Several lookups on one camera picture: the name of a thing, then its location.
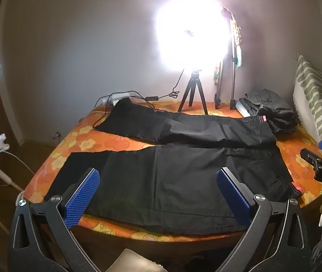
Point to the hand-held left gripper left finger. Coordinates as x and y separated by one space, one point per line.
81 201

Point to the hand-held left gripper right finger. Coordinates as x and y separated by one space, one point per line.
234 201

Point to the black pants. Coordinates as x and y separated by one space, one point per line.
178 181

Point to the green striped white pillow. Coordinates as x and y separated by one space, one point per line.
311 93

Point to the orange floral bedsheet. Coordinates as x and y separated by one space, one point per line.
93 143

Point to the pile of dark folded clothes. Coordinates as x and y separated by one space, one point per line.
274 110

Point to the metal door stopper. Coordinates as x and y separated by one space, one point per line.
57 135

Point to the white folded cloth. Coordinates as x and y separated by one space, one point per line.
243 108

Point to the white power strip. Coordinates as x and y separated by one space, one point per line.
115 97

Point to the small black tripod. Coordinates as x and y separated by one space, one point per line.
193 90

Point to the tall metal light stand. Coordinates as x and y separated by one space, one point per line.
232 70

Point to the colourful hanging cloth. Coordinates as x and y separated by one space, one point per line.
237 34

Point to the bright round studio light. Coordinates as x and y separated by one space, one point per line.
192 31

